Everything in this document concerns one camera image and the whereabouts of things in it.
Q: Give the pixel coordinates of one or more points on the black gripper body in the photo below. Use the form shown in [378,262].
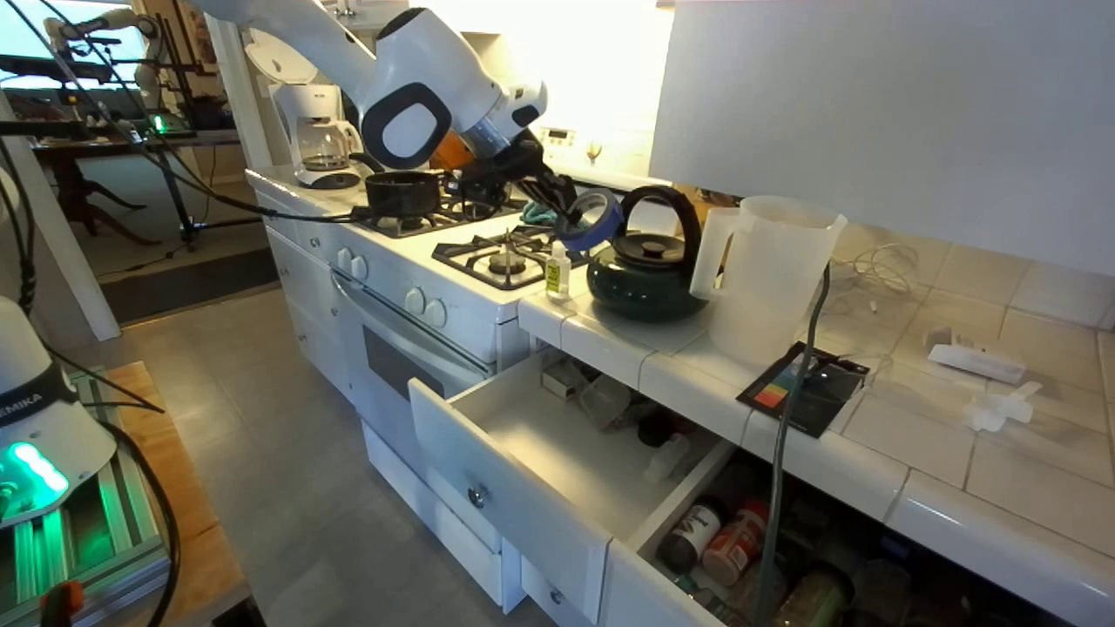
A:
[507,169]

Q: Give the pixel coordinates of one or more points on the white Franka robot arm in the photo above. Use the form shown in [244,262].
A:
[421,72]

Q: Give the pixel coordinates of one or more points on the dark green tea kettle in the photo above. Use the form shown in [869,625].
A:
[645,283]

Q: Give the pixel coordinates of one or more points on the teal cloth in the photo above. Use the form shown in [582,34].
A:
[541,213]

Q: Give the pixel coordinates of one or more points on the small clear bottle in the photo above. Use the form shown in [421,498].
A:
[560,277]

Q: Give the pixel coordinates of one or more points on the black cast iron burner grate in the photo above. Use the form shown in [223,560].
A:
[436,218]
[500,262]

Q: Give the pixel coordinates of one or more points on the black saucepan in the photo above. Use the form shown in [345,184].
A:
[406,196]

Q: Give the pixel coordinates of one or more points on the white gas stove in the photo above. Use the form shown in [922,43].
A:
[455,325]

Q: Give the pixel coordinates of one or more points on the small boxes in drawer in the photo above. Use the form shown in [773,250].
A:
[588,386]

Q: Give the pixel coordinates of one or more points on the white coffee maker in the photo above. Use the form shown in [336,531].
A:
[316,133]

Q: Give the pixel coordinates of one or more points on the white plastic pitcher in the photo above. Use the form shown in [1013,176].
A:
[773,283]

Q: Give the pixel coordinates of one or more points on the white open drawer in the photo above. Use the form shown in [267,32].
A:
[509,463]

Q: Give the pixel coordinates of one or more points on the black tablet with colour chart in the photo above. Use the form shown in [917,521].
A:
[803,391]

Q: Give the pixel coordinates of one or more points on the jar with white label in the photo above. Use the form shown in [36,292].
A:
[690,536]

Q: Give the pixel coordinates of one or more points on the red spice jar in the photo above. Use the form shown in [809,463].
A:
[732,544]

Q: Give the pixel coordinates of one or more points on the dark background desk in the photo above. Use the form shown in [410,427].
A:
[92,140]

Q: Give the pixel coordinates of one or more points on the white remote control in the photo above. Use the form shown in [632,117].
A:
[977,364]

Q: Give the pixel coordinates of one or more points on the green lidded jar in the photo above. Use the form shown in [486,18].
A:
[814,595]

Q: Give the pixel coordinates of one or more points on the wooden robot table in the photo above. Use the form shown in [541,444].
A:
[198,522]

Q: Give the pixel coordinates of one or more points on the clear plastic wrapper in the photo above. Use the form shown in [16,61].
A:
[1003,406]

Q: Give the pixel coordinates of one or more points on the red round button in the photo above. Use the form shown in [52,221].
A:
[64,603]

